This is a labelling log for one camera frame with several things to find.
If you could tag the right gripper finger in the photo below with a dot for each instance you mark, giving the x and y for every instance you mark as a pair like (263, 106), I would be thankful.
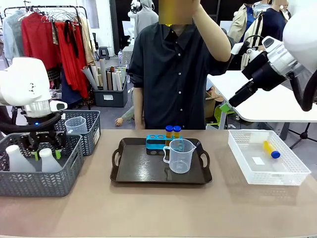
(250, 95)
(244, 90)

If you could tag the beige garment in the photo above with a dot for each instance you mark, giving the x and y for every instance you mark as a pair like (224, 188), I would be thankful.
(86, 42)

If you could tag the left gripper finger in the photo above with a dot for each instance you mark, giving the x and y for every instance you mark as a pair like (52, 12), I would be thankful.
(59, 146)
(29, 145)

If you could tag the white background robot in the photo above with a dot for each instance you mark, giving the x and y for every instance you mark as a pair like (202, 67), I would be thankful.
(135, 7)

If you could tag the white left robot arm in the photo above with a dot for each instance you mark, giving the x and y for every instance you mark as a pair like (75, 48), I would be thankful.
(22, 81)

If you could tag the checkered bag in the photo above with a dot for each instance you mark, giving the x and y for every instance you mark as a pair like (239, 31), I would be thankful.
(54, 74)

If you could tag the beige paper roll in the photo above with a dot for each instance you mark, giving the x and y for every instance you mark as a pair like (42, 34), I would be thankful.
(119, 83)

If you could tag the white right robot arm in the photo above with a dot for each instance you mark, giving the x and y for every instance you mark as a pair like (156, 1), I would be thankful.
(302, 32)

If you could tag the navy dress mannequin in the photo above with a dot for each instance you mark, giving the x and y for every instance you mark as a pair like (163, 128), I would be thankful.
(272, 22)

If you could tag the amber vial blue cap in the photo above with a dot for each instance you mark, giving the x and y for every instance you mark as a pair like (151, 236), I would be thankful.
(169, 129)
(270, 147)
(177, 129)

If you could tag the grey hoodie mannequin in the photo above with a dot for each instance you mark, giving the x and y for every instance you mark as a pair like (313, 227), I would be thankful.
(146, 22)

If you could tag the patterned tablecloth table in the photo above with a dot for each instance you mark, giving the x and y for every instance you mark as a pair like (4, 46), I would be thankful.
(126, 55)

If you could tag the black scarf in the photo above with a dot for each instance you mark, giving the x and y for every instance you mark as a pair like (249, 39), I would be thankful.
(67, 32)

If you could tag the green chair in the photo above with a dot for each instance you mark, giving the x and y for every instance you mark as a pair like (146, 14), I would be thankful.
(218, 116)

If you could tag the white paper roll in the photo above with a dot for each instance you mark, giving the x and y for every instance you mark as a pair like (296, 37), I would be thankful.
(114, 81)

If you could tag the grey storage bin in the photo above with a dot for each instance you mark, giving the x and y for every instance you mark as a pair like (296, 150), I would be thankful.
(111, 98)

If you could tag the dark brown serving tray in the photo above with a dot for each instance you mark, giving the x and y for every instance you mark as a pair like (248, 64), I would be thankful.
(138, 171)

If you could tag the small grey plastic basket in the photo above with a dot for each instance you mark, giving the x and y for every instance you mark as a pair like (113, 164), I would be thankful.
(91, 138)

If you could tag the long red garment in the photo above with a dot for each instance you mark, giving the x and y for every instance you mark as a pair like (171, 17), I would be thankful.
(69, 64)

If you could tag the person's left forearm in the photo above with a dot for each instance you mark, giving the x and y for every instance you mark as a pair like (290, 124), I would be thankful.
(213, 37)

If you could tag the child mannequin green clothes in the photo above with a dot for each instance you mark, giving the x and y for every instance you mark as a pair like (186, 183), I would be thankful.
(126, 115)

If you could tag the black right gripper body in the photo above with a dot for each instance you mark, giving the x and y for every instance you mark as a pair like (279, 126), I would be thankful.
(265, 74)

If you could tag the navy blue garment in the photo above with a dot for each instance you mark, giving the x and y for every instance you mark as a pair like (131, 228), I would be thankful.
(68, 96)

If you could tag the black metal clothes rack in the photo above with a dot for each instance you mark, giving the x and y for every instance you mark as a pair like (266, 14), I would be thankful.
(15, 8)

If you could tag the black tripod stand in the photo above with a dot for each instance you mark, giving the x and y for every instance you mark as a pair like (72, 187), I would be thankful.
(257, 27)

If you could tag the clear plastic measuring cup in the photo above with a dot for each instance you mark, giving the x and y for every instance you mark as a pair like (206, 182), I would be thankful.
(180, 161)
(75, 126)

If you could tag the brown paper roll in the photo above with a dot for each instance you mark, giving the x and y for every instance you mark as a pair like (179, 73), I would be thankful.
(109, 81)

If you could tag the person's right forearm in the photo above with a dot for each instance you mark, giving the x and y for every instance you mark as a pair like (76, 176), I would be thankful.
(138, 109)

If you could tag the light fuzzy garment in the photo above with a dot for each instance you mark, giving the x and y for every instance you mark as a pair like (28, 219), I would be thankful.
(12, 37)

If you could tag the white plastic basket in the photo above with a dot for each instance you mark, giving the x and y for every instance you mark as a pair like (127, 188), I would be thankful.
(272, 178)

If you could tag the brown patterned scarf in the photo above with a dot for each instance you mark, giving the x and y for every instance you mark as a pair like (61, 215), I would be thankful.
(55, 34)

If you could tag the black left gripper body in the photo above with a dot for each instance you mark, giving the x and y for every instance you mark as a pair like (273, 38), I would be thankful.
(43, 135)

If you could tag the cardboard box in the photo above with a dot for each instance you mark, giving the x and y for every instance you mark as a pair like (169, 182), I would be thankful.
(210, 106)

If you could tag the red dress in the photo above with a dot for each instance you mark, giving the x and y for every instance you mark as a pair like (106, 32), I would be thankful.
(37, 39)

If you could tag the dark step stool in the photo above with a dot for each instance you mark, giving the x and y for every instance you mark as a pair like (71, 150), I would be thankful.
(104, 52)

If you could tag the white plastic bottle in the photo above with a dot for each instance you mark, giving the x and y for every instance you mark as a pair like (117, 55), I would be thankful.
(18, 161)
(49, 162)

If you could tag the tall grey paper roll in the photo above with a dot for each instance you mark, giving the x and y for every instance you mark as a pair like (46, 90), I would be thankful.
(103, 74)

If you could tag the low black tripod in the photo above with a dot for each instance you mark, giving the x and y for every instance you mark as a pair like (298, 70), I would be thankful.
(304, 135)

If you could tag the blue test tube rack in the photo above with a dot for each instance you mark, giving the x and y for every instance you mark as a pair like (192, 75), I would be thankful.
(153, 143)

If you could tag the person's left hand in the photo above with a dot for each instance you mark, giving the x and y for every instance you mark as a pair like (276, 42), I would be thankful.
(199, 4)

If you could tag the slanted grey paper roll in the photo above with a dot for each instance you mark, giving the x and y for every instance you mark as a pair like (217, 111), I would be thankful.
(89, 75)

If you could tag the light green paper roll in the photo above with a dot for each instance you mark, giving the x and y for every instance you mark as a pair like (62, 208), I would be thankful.
(123, 73)

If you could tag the beige trench coat mannequin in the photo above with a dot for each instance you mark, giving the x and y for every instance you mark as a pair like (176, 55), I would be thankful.
(237, 22)

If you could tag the white table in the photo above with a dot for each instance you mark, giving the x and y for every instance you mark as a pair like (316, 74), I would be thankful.
(260, 111)

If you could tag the person in black shirt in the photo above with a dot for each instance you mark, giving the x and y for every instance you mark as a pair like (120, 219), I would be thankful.
(168, 86)

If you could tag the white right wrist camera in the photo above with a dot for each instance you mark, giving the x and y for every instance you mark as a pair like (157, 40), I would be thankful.
(237, 48)

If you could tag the large grey plastic basket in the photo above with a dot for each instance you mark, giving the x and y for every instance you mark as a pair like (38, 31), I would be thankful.
(37, 186)

